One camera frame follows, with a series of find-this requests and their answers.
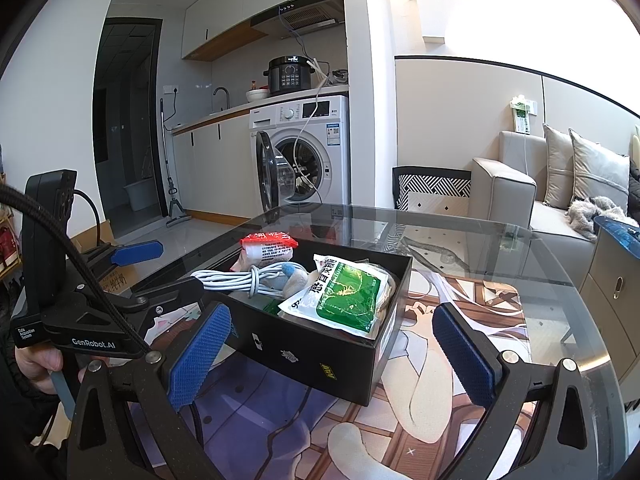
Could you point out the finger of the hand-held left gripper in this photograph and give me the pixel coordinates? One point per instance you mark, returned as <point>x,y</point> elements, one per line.
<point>170,295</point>
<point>137,252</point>

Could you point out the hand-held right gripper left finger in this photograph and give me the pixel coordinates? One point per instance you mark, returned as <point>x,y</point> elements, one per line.
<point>200,355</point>

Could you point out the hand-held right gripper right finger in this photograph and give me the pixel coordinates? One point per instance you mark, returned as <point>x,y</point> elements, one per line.
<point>462,360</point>

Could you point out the black storage box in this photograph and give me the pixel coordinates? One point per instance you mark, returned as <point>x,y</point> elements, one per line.
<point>300,355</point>

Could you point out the red and white packet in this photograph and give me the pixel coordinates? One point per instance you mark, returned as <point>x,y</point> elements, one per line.
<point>267,247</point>

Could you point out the white and blue plush toy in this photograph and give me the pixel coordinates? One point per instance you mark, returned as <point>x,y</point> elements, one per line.
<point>297,280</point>

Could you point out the large white printed packet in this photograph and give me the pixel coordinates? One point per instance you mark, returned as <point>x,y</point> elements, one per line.
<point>345,295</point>

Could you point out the person's left forearm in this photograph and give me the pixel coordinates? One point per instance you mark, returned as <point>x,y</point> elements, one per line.
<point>20,425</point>

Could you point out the person's left hand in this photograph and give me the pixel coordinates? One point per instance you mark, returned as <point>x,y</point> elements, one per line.
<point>35,365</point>

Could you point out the cardboard box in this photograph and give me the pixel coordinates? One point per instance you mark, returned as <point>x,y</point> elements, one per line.
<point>85,240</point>

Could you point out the flat mop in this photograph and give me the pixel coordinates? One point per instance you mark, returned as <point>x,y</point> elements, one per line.
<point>178,220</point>

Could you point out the grey bucket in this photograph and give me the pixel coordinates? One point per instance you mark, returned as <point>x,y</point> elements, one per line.
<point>140,197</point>

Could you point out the white kitchen counter cabinet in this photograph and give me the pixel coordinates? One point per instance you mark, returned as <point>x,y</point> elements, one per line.
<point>210,170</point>

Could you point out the printed table mat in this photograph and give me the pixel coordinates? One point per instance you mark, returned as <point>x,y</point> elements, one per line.
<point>350,440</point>

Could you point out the grey side cabinet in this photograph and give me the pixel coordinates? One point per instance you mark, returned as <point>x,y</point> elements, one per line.
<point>610,310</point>

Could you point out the beige sofa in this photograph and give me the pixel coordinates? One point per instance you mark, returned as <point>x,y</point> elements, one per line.
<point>505,195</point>

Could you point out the black patterned chair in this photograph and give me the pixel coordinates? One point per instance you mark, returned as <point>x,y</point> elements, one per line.
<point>430,187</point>

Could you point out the kitchen faucet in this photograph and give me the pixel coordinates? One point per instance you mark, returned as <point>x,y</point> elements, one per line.
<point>228,100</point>

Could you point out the grey fluffy throw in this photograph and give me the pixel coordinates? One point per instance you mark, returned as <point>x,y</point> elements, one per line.
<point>592,215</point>

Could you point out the white bowl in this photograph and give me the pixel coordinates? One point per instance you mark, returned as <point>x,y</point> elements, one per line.
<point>257,95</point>

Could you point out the white washing machine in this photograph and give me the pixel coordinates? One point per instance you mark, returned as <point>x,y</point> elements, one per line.
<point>330,160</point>

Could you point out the beige cushion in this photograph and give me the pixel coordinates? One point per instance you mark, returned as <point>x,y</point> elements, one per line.
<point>557,170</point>
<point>597,175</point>

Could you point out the black pressure cooker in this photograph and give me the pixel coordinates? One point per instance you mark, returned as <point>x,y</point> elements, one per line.
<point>290,75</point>

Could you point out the silver range hood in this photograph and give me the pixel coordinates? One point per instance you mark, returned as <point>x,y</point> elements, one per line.
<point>305,15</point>

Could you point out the white green wall holder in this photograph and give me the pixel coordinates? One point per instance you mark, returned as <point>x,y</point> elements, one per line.
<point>522,115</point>

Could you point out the white wall cabinet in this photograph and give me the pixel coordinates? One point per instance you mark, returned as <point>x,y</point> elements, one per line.
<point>225,5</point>

